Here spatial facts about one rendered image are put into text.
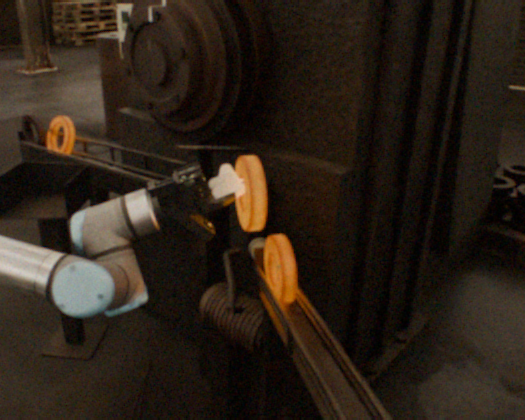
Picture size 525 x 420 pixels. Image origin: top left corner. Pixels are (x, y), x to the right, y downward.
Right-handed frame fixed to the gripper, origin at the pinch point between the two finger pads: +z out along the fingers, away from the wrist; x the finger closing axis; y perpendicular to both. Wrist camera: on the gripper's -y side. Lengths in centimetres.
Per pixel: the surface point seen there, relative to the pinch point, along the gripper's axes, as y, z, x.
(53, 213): -17, -59, 64
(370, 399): -22.1, 4.1, -40.7
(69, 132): -5, -54, 116
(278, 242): -15.4, 2.4, -0.7
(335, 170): -12.4, 23.7, 16.7
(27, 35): 10, -177, 714
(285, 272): -19.4, 1.3, -6.5
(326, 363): -28.5, 1.6, -25.2
